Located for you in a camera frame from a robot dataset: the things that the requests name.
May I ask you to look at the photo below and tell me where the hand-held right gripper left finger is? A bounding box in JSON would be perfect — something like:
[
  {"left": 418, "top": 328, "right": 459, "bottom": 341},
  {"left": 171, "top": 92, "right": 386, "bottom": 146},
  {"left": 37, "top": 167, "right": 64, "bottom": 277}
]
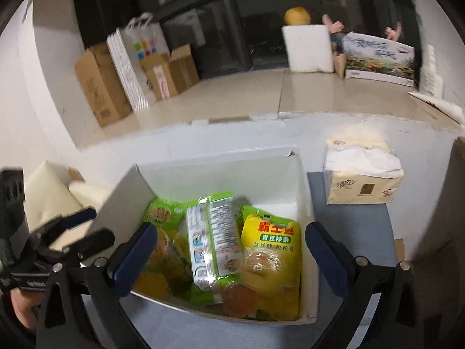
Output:
[{"left": 36, "top": 222, "right": 158, "bottom": 349}]

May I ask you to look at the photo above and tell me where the white foam box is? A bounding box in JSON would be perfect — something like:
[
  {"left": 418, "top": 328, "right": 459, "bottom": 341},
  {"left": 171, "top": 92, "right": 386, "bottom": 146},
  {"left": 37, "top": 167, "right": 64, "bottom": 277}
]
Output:
[{"left": 281, "top": 24, "right": 335, "bottom": 73}]

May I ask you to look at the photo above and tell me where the beige tissue pack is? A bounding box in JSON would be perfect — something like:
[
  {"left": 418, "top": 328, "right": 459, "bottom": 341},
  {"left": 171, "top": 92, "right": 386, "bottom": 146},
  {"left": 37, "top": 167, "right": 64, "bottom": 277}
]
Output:
[{"left": 323, "top": 138, "right": 405, "bottom": 205}]

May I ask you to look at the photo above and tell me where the landscape printed box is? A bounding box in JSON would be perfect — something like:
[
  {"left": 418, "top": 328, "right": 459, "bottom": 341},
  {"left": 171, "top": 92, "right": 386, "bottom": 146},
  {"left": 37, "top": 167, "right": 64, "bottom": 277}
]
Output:
[{"left": 341, "top": 32, "right": 416, "bottom": 88}]

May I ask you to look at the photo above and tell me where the white dotted paper bag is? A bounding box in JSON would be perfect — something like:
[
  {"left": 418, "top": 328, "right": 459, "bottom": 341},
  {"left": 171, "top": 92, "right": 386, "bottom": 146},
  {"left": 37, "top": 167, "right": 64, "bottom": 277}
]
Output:
[{"left": 106, "top": 27, "right": 150, "bottom": 113}]

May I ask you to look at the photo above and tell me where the yellow snack bag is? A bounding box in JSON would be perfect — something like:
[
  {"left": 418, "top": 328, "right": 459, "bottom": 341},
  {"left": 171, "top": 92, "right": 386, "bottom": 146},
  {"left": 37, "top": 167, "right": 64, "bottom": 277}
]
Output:
[{"left": 238, "top": 205, "right": 302, "bottom": 322}]

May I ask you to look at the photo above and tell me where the pink toy figure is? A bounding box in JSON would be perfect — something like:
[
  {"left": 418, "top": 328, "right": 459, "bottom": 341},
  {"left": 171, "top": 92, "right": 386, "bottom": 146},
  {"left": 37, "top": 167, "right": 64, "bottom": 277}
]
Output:
[
  {"left": 385, "top": 20, "right": 405, "bottom": 42},
  {"left": 321, "top": 14, "right": 345, "bottom": 34}
]

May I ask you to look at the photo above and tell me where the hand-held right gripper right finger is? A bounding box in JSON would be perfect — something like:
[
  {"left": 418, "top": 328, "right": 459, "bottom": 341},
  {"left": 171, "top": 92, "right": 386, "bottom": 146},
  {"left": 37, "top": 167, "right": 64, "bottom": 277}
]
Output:
[{"left": 304, "top": 222, "right": 418, "bottom": 349}]

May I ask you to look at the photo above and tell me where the orange round fruit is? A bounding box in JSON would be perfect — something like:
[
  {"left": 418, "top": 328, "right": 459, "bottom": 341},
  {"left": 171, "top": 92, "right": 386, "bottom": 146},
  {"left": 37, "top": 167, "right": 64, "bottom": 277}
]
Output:
[{"left": 284, "top": 6, "right": 312, "bottom": 26}]

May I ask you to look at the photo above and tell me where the large cardboard box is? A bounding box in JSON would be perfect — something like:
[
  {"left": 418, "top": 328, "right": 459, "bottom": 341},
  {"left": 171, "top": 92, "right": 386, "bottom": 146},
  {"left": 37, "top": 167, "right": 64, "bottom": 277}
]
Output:
[{"left": 75, "top": 42, "right": 133, "bottom": 128}]

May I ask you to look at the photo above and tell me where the white tube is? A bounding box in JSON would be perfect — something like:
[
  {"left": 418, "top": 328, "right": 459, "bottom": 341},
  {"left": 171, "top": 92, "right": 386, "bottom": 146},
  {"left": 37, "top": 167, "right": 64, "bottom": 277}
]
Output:
[{"left": 409, "top": 91, "right": 465, "bottom": 124}]

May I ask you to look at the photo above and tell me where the pink jelly cup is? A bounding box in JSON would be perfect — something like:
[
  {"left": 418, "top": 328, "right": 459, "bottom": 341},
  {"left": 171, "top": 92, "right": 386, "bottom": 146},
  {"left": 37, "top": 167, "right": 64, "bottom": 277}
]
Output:
[{"left": 221, "top": 285, "right": 257, "bottom": 317}]

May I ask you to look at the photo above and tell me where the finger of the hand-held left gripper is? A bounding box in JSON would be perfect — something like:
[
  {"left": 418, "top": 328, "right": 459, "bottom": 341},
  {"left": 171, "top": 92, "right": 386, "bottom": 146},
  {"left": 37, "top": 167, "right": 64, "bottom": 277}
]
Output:
[
  {"left": 34, "top": 206, "right": 98, "bottom": 251},
  {"left": 47, "top": 228, "right": 116, "bottom": 273}
]

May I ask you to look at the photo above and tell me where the white bottle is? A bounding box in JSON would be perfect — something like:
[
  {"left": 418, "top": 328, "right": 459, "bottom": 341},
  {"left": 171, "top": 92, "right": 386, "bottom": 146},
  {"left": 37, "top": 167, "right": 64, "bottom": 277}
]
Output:
[{"left": 419, "top": 44, "right": 444, "bottom": 97}]

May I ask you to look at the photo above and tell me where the white bag with coloured squares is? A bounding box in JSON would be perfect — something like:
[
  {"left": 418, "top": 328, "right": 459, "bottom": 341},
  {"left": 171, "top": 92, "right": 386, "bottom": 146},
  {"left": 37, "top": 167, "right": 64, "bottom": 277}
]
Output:
[{"left": 121, "top": 13, "right": 171, "bottom": 62}]

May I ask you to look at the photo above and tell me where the white storage box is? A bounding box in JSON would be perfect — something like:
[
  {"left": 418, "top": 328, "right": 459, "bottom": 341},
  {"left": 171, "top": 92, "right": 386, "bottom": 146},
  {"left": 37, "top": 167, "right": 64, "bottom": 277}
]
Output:
[{"left": 87, "top": 145, "right": 320, "bottom": 326}]

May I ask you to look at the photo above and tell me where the small green snack packet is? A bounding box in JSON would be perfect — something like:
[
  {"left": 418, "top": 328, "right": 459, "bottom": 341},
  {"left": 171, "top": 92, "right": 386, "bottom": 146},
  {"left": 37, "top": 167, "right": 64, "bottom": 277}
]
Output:
[{"left": 143, "top": 198, "right": 187, "bottom": 228}]

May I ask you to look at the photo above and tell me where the open cardboard box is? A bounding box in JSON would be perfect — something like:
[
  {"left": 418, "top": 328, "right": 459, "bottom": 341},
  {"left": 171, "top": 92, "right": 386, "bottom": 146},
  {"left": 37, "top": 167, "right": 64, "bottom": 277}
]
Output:
[{"left": 140, "top": 44, "right": 200, "bottom": 100}]

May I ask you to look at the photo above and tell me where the person's left hand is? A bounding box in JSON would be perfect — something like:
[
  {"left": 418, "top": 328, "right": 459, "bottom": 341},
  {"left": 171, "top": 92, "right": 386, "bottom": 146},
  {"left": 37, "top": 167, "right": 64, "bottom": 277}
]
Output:
[{"left": 9, "top": 287, "right": 42, "bottom": 330}]

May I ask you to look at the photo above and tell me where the small brown item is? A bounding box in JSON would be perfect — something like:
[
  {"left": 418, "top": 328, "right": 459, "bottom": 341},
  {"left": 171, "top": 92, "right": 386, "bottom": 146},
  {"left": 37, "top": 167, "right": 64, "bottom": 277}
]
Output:
[{"left": 332, "top": 53, "right": 347, "bottom": 79}]

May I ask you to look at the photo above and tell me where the green snack bag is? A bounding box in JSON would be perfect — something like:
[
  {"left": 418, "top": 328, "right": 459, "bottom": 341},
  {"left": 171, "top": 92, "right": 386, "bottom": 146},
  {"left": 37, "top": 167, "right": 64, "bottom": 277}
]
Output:
[{"left": 186, "top": 191, "right": 245, "bottom": 305}]

